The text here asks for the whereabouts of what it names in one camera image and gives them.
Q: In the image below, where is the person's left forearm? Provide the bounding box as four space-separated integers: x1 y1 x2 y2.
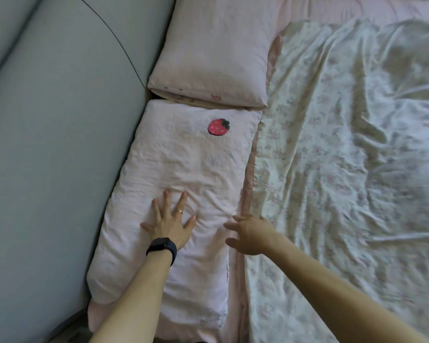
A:
89 251 174 343

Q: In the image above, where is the person's left hand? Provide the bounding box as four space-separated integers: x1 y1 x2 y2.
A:
140 189 197 251

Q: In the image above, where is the black smartwatch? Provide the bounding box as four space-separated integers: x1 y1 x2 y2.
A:
146 237 178 267

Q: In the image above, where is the pink bed sheet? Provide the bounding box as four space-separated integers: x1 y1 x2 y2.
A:
87 0 429 343

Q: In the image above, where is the red strawberry patch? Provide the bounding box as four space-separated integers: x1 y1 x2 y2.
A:
207 118 230 136

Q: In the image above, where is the white floral quilt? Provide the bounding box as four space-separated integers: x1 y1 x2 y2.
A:
241 18 429 343

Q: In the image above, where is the plain pink pillow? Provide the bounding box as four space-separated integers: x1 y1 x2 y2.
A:
147 0 283 110

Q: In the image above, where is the person's right hand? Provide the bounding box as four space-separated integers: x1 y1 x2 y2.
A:
223 213 281 256

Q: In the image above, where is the pink pillow with strawberry patch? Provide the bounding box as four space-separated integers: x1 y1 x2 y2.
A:
86 99 263 340

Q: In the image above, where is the thin black cable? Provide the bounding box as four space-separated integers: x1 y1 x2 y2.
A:
77 0 146 90

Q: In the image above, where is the person's right forearm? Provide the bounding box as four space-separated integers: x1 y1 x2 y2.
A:
268 225 429 343

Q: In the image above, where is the grey padded headboard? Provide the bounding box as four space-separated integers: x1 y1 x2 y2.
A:
0 0 177 343

